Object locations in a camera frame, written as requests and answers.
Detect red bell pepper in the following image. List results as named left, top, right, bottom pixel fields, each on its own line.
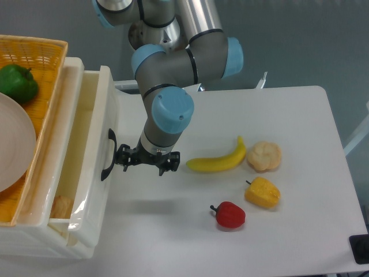
left=210, top=201, right=246, bottom=229

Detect round bread roll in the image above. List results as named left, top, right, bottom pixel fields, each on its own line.
left=247, top=141, right=282, bottom=171

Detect white top drawer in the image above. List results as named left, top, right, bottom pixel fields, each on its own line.
left=49, top=66, right=119, bottom=249

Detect orange woven basket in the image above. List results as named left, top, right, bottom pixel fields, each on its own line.
left=0, top=35, right=69, bottom=227

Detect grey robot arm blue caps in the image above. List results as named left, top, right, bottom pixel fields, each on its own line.
left=92, top=1, right=244, bottom=173

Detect black device at table edge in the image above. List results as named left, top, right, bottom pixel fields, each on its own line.
left=349, top=234, right=369, bottom=264

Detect yellow bell pepper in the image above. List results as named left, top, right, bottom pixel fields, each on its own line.
left=244, top=177, right=281, bottom=209

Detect pastry piece in drawer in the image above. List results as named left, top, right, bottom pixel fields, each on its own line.
left=50, top=196, right=74, bottom=219

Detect yellow banana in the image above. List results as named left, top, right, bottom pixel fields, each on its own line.
left=186, top=136, right=247, bottom=173

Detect green bell pepper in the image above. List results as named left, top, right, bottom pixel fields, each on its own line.
left=1, top=64, right=39, bottom=104

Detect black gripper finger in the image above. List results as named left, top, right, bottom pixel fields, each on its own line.
left=157, top=151, right=180, bottom=176
left=115, top=144, right=137, bottom=172

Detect beige round plate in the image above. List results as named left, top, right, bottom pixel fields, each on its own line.
left=1, top=94, right=36, bottom=191

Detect white drawer cabinet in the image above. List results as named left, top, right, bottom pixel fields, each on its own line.
left=1, top=57, right=92, bottom=259

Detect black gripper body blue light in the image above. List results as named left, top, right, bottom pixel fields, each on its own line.
left=133, top=138, right=170, bottom=167

